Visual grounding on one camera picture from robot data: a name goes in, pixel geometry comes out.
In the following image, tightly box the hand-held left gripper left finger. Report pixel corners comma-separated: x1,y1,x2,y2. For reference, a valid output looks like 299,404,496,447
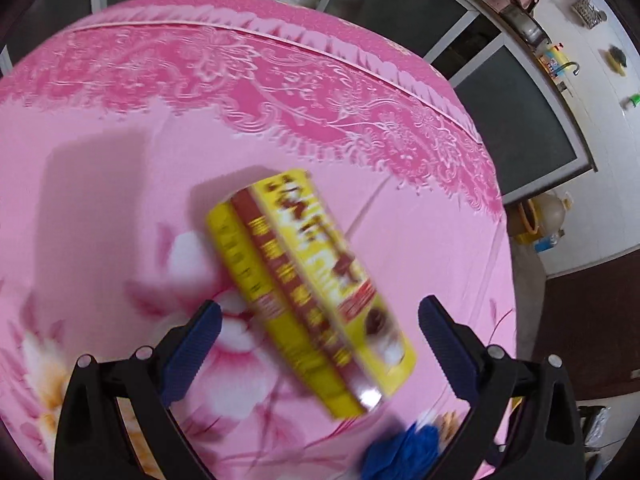
54,299,223,480

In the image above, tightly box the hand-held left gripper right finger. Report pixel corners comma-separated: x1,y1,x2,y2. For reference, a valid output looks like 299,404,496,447
417,295,586,480

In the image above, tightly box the yellow red cardboard box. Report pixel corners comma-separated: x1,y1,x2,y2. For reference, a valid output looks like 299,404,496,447
206,169,418,418

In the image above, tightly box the blue crumpled wrapper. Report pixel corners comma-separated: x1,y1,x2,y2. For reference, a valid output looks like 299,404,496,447
361,419,442,480

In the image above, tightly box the blue water bottle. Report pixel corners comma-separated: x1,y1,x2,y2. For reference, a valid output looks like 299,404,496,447
532,232,563,253

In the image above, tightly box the brown plastic bucket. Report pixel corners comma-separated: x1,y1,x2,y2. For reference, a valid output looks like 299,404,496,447
511,200,543,246

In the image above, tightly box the dark red wooden door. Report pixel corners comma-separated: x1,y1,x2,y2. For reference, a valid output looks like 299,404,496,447
515,247,640,401

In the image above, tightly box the large cooking oil jug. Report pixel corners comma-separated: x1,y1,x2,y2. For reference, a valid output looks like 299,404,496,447
532,192,571,233

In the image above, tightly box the pink floral tablecloth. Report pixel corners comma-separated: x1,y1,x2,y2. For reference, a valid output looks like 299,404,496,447
0,0,518,480

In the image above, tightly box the kitchen counter cabinet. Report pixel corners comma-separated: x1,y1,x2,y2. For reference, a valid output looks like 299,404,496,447
0,0,598,206

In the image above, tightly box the yellow detergent bottle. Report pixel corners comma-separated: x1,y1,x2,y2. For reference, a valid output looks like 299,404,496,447
537,45,566,78

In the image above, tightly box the black faucet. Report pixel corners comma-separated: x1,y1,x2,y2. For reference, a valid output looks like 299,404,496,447
557,61,582,92

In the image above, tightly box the steel cooking pot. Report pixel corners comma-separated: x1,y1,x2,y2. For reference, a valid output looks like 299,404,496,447
502,5,551,46

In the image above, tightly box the yellow scouring sponge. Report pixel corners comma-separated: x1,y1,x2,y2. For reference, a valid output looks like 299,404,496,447
602,45,630,77

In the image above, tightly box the wire chopstick holder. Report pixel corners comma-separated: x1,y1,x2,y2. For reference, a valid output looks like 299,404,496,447
571,0,606,28

